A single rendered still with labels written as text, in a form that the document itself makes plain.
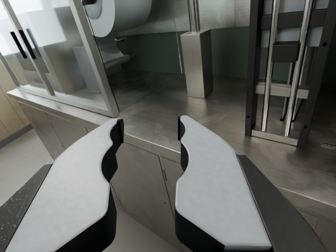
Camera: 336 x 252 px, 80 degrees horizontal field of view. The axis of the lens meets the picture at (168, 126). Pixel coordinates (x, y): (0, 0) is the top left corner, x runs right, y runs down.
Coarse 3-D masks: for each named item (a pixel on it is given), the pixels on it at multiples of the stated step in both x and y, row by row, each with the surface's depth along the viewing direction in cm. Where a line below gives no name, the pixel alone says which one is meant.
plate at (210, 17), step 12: (180, 0) 101; (204, 0) 94; (216, 0) 91; (228, 0) 88; (240, 0) 85; (180, 12) 104; (204, 12) 97; (216, 12) 94; (228, 12) 90; (240, 12) 88; (180, 24) 107; (204, 24) 100; (216, 24) 96; (228, 24) 93; (240, 24) 90
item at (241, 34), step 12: (216, 36) 100; (228, 36) 96; (240, 36) 93; (180, 48) 115; (216, 48) 103; (228, 48) 99; (240, 48) 96; (264, 48) 90; (180, 60) 120; (216, 60) 106; (228, 60) 102; (240, 60) 98; (264, 60) 92; (312, 60) 81; (216, 72) 110; (228, 72) 105; (240, 72) 102; (264, 72) 95; (276, 72) 92; (288, 72) 89; (312, 72) 83; (324, 72) 81
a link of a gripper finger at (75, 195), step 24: (120, 120) 12; (72, 144) 10; (96, 144) 10; (120, 144) 12; (72, 168) 8; (96, 168) 8; (48, 192) 7; (72, 192) 7; (96, 192) 7; (24, 216) 6; (48, 216) 6; (72, 216) 6; (96, 216) 6; (24, 240) 6; (48, 240) 6; (72, 240) 6; (96, 240) 6
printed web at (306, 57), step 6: (306, 48) 54; (312, 48) 66; (306, 54) 56; (312, 54) 71; (306, 60) 59; (306, 66) 63; (306, 72) 67; (300, 78) 58; (306, 78) 72; (300, 84) 60; (306, 84) 78; (300, 102) 73; (294, 108) 63; (294, 114) 65
